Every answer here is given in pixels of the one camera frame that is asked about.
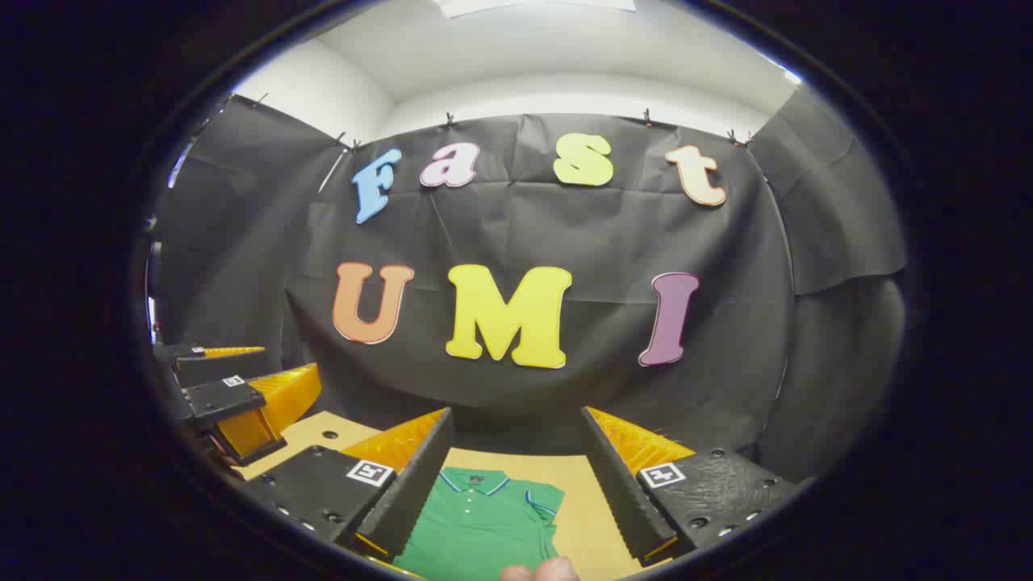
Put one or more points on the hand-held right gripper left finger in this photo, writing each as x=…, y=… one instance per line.
x=416, y=484

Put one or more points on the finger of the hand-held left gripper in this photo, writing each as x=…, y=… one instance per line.
x=218, y=399
x=218, y=369

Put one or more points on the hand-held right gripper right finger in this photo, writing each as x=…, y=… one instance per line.
x=617, y=484

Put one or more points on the ceiling light panel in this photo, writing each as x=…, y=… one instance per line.
x=484, y=6

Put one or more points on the black backdrop cloth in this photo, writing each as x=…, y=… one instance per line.
x=565, y=226

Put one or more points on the green T-shirt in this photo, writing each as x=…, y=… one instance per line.
x=476, y=524

